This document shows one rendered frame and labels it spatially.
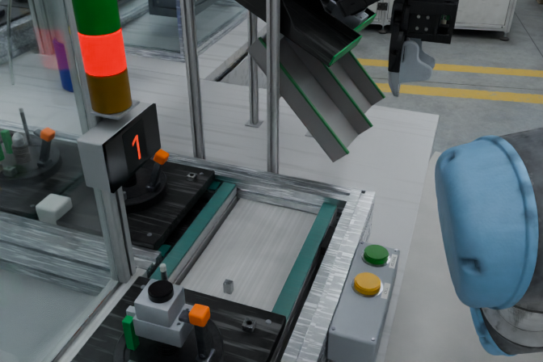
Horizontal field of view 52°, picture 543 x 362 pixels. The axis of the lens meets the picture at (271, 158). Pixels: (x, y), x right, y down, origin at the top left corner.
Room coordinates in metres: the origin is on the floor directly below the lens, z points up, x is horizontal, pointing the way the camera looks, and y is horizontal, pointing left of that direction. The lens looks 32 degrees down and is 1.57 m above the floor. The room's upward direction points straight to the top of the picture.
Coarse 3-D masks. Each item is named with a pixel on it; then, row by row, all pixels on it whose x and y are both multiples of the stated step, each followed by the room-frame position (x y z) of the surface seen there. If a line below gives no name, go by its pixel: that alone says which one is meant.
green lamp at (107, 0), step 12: (72, 0) 0.62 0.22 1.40; (84, 0) 0.61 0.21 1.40; (96, 0) 0.61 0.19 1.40; (108, 0) 0.62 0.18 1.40; (84, 12) 0.61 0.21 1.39; (96, 12) 0.61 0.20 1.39; (108, 12) 0.62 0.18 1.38; (84, 24) 0.61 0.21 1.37; (96, 24) 0.61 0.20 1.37; (108, 24) 0.62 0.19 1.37; (120, 24) 0.64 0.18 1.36
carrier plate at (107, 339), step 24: (120, 312) 0.56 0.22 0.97; (216, 312) 0.56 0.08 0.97; (240, 312) 0.56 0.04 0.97; (264, 312) 0.56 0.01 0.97; (96, 336) 0.52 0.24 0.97; (240, 336) 0.52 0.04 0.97; (264, 336) 0.52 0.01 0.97; (72, 360) 0.48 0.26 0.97; (96, 360) 0.48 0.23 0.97; (240, 360) 0.48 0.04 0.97; (264, 360) 0.48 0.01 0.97
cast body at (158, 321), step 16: (144, 288) 0.49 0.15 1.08; (160, 288) 0.48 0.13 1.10; (176, 288) 0.49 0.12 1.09; (144, 304) 0.47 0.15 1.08; (160, 304) 0.47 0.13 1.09; (176, 304) 0.48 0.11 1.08; (144, 320) 0.47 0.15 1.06; (160, 320) 0.46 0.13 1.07; (176, 320) 0.47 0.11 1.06; (144, 336) 0.47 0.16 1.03; (160, 336) 0.46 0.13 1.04; (176, 336) 0.45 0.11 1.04
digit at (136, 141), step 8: (136, 128) 0.63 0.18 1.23; (128, 136) 0.62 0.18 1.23; (136, 136) 0.63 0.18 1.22; (144, 136) 0.65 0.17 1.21; (128, 144) 0.62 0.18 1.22; (136, 144) 0.63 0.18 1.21; (144, 144) 0.65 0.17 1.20; (128, 152) 0.61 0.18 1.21; (136, 152) 0.63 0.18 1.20; (144, 152) 0.64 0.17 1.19; (128, 160) 0.61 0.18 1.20; (136, 160) 0.63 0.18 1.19; (144, 160) 0.64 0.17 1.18; (128, 168) 0.61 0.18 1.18; (136, 168) 0.62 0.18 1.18
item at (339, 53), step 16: (240, 0) 1.04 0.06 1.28; (256, 0) 1.02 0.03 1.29; (288, 0) 1.12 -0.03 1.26; (304, 0) 1.11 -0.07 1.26; (320, 0) 1.09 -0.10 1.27; (288, 16) 0.99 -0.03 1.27; (304, 16) 1.08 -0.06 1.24; (320, 16) 1.09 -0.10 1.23; (288, 32) 0.98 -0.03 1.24; (304, 32) 1.02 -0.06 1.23; (320, 32) 1.04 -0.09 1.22; (336, 32) 1.07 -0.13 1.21; (352, 32) 1.06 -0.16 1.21; (304, 48) 0.97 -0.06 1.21; (320, 48) 0.95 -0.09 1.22; (336, 48) 1.01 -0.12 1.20
